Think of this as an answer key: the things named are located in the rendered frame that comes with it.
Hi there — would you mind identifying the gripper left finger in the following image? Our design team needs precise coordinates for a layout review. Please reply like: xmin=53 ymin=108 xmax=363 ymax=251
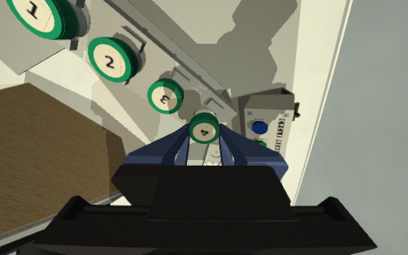
xmin=121 ymin=123 xmax=190 ymax=166

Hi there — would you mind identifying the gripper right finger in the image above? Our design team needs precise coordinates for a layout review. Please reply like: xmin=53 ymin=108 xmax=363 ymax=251
xmin=219 ymin=123 xmax=289 ymax=180

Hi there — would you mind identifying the grey sloping control panel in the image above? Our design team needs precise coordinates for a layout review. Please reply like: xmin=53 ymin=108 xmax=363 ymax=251
xmin=238 ymin=88 xmax=300 ymax=158

